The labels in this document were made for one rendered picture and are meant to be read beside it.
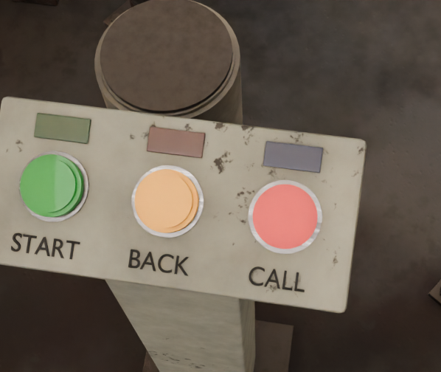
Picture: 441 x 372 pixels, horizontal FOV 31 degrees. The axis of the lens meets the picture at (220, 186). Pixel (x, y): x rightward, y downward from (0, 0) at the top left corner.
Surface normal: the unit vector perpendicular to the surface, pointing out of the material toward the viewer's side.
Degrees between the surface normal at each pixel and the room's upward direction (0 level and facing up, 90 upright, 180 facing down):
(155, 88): 0
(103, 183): 20
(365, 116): 0
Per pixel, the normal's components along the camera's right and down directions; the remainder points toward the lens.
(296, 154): -0.10, -0.07
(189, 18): -0.04, -0.40
